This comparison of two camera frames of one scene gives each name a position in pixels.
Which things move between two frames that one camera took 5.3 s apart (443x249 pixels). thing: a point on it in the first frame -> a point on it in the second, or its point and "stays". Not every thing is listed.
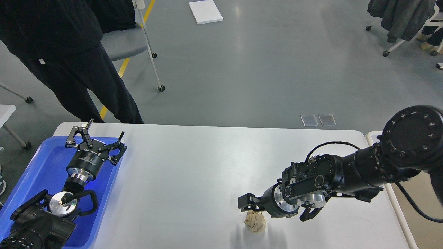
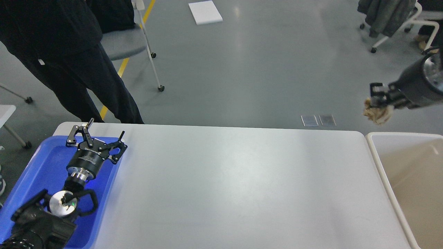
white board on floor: (205, 12) stays
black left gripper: (87, 161) stays
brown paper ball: (256, 221) -> (379, 114)
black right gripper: (275, 203) -> (421, 84)
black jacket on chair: (114, 15) stays
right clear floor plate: (327, 120) stays
